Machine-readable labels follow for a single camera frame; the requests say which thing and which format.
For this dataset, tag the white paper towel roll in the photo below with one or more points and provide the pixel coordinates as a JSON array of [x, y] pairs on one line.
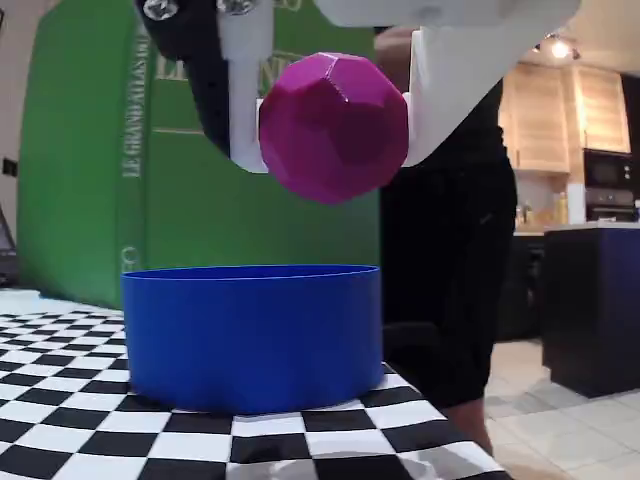
[[575, 205]]

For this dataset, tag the ceiling spotlight rail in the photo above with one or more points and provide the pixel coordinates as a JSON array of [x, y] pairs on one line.
[[557, 46]]

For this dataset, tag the blue round box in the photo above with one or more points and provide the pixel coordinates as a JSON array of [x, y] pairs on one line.
[[250, 340]]

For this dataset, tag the black white checkered mat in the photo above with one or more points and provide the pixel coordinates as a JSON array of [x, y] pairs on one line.
[[75, 400]]

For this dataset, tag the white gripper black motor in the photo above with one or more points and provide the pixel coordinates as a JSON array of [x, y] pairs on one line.
[[243, 100]]

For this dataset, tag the black built-in oven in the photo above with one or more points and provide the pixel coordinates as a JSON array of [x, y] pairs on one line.
[[607, 180]]

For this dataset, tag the light wood kitchen cabinet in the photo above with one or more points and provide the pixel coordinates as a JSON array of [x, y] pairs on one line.
[[545, 120]]

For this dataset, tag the black wall switch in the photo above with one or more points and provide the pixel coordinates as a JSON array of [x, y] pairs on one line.
[[10, 166]]

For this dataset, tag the pink faceted ball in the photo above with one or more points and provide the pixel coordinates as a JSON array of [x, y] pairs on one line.
[[335, 130]]

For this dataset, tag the large green atlas book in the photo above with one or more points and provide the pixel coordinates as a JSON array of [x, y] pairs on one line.
[[75, 175]]

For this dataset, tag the person in black clothes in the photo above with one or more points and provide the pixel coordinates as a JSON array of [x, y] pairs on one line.
[[445, 250]]

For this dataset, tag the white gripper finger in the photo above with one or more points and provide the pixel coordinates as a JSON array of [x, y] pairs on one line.
[[450, 90]]

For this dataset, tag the black kitchen island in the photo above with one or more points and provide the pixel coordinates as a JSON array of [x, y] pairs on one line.
[[590, 310]]

